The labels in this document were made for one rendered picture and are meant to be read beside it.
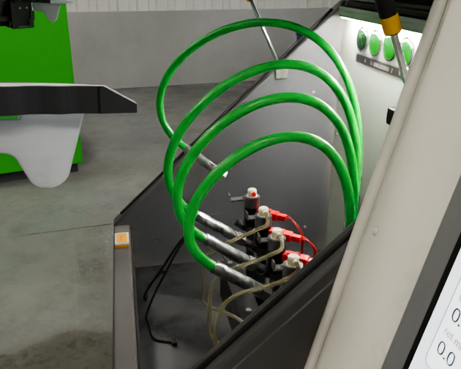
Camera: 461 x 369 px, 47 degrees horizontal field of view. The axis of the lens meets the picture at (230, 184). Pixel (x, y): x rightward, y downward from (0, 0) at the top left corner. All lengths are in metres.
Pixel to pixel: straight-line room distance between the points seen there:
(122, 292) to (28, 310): 1.75
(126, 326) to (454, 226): 0.63
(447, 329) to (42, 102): 0.34
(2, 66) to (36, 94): 3.82
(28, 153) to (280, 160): 1.01
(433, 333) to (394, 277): 0.08
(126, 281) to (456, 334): 0.73
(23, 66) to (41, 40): 0.23
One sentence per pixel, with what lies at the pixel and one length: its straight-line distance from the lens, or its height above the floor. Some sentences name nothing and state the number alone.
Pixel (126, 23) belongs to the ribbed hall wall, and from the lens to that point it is 7.36.
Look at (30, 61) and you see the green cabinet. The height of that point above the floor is 0.90.
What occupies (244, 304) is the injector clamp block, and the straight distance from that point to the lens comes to 0.93.
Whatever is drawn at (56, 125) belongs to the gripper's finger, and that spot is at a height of 1.43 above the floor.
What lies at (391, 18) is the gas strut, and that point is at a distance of 0.58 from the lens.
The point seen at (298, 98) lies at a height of 1.35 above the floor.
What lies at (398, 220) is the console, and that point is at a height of 1.29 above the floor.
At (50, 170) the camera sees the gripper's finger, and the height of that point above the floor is 1.41.
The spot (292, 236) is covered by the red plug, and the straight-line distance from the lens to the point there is 0.86.
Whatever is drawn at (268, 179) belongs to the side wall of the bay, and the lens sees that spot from 1.29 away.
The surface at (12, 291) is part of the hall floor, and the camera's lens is 2.93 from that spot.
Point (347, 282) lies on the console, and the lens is 0.61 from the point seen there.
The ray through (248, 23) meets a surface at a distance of 0.94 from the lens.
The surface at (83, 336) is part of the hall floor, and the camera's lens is 2.52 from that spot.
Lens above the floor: 1.51
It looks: 22 degrees down
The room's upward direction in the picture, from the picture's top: straight up
